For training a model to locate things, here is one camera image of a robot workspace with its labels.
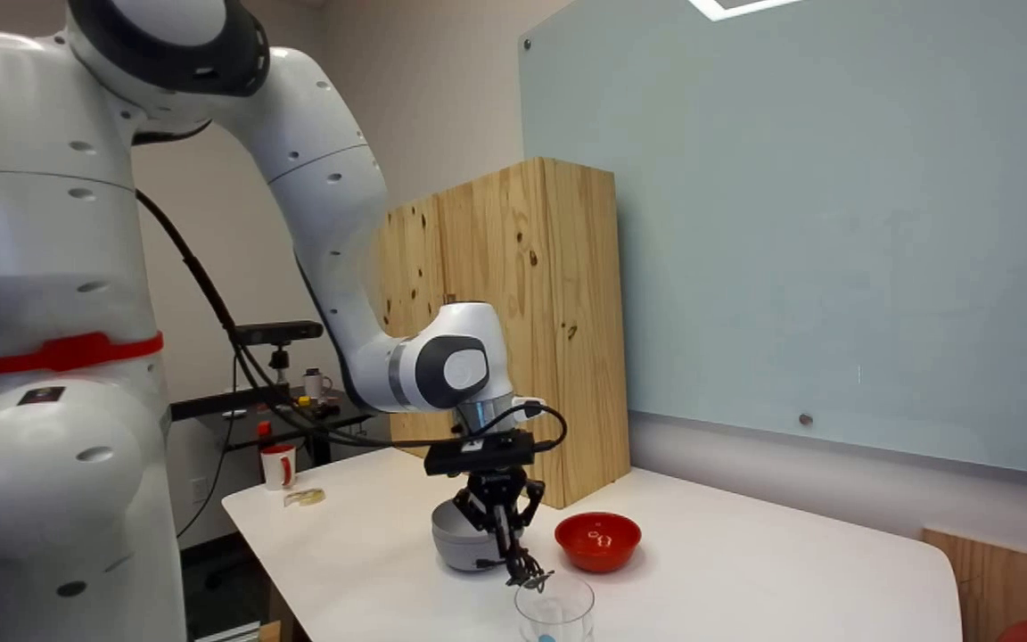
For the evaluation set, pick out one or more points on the clear glass cup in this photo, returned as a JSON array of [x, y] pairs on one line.
[[553, 613]]

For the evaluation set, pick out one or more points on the small yellowish disc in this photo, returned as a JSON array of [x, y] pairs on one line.
[[304, 499]]

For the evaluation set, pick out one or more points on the white and red cup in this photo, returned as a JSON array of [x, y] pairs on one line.
[[279, 469]]

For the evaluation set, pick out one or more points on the low wooden board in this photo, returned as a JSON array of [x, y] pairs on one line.
[[1001, 583]]

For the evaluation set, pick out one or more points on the black camera on stand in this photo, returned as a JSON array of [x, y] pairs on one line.
[[284, 333]]

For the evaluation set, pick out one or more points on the small white bottle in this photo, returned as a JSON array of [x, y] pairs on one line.
[[315, 385]]

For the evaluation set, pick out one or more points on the grey bowl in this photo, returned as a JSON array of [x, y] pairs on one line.
[[461, 547]]

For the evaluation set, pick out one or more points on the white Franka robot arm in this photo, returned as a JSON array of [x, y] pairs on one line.
[[50, 477]]

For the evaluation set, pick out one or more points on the tall wooden panel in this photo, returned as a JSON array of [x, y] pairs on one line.
[[561, 297]]

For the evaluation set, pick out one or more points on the glass whiteboard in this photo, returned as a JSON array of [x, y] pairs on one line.
[[836, 216]]

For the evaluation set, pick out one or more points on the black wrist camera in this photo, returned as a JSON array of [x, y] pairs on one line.
[[443, 458]]

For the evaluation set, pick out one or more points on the red bowl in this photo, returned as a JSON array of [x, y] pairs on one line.
[[597, 545]]

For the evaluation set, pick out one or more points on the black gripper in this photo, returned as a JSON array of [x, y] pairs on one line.
[[499, 462]]

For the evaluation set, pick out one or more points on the black side table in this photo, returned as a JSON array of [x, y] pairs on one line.
[[300, 417]]

